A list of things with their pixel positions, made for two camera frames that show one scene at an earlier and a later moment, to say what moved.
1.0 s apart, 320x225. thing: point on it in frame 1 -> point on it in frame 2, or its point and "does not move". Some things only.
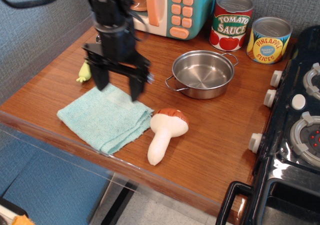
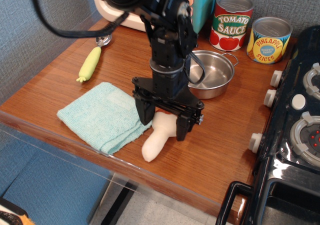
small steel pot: [202, 74] does not move
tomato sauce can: [231, 21] does not move
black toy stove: [285, 188] does not move
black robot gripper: [118, 47] -> [170, 93]
